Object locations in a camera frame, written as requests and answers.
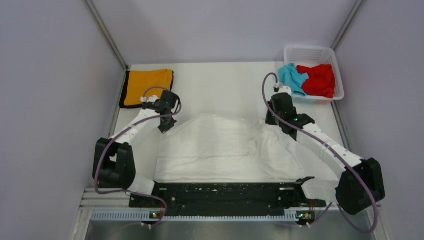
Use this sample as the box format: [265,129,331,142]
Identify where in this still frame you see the white t-shirt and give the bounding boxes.
[155,114,306,183]

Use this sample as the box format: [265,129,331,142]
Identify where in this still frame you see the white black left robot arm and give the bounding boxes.
[93,90,182,207]

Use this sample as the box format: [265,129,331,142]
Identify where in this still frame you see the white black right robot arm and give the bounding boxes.
[264,85,386,216]

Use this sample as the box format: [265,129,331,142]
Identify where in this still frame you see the teal t-shirt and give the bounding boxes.
[278,63,310,97]

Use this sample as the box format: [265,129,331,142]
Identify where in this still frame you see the folded yellow t-shirt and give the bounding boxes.
[123,68,174,107]

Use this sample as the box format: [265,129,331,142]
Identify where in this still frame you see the red t-shirt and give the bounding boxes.
[296,64,336,99]

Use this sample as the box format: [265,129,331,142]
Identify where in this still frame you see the folded black t-shirt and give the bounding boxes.
[119,69,175,109]

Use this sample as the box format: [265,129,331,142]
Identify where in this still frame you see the white plastic laundry basket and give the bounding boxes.
[283,45,345,104]

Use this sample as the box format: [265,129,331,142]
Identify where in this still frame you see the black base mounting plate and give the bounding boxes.
[129,182,327,217]

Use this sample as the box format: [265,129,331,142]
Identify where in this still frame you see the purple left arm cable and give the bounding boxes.
[93,86,183,227]

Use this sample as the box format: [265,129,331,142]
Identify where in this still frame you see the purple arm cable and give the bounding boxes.
[93,86,183,227]
[261,72,379,235]

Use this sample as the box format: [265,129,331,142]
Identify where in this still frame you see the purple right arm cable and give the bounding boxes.
[261,72,379,235]

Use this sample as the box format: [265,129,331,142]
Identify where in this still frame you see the aluminium frame rail left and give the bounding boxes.
[83,0,129,186]

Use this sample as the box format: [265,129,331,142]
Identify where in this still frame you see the aluminium frame rail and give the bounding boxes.
[83,0,129,186]
[330,0,365,170]

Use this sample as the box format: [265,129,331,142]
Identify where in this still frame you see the aluminium front rail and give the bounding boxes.
[80,183,324,210]

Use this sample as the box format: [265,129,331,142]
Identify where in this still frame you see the aluminium frame rail right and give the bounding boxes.
[330,0,365,170]

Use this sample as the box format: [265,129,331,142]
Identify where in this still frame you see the white cable duct strip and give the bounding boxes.
[91,210,313,222]

